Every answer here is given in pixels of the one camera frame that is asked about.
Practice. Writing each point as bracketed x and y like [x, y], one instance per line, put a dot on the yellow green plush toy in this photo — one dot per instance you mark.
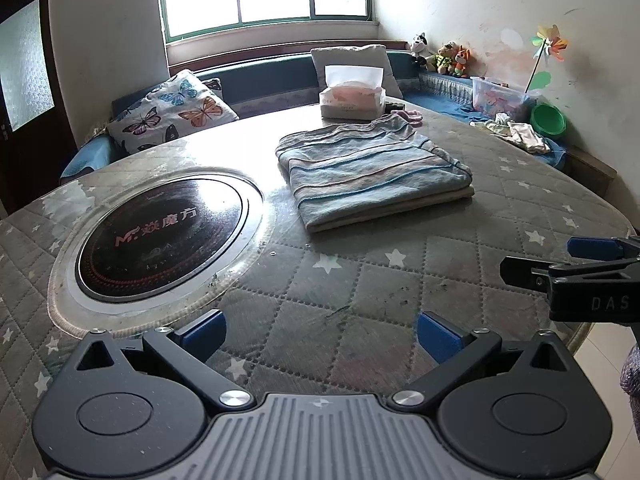
[444, 60]

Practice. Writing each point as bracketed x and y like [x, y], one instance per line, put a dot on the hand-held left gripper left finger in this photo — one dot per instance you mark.
[202, 335]

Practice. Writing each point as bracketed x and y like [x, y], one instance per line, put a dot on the blue sofa bench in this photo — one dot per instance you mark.
[280, 75]

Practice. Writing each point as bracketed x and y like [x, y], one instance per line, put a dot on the cow plush toy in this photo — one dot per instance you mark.
[421, 50]

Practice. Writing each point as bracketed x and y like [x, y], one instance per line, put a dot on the small pink cloth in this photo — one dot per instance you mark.
[407, 117]

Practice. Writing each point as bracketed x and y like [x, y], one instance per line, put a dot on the green plastic basin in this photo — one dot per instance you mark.
[549, 119]

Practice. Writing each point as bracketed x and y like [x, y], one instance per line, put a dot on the colourful pinwheel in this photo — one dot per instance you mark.
[550, 42]

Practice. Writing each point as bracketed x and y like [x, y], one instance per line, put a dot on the blue towel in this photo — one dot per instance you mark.
[87, 157]

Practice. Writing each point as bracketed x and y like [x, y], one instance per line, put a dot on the tissue box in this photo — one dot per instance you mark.
[350, 100]

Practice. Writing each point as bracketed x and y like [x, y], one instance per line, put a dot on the dark wooden door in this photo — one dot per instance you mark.
[25, 110]

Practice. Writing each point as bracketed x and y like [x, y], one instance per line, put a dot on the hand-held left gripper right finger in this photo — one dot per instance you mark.
[440, 335]

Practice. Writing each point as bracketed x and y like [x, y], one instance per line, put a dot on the orange plush toy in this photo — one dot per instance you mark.
[462, 62]

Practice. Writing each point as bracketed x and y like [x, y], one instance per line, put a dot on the round induction cooktop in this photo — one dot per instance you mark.
[160, 240]

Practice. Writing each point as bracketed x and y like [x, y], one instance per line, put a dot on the butterfly print pillow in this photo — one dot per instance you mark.
[170, 110]

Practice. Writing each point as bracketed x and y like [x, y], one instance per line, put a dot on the pile of light clothes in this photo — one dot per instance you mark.
[522, 135]

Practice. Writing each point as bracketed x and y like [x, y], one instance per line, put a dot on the clear plastic container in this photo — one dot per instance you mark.
[500, 100]

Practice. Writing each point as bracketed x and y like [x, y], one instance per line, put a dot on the striped blue pink cloth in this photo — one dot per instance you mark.
[370, 175]

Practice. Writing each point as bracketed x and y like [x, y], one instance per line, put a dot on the beige cushion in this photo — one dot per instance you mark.
[350, 56]

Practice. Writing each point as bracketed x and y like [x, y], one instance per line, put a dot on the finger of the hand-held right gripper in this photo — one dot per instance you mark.
[520, 271]
[590, 248]

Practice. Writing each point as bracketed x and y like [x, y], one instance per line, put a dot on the small dark object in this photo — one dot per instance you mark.
[395, 106]

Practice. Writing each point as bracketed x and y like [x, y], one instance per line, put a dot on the person's patterned clothing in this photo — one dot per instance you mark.
[632, 370]

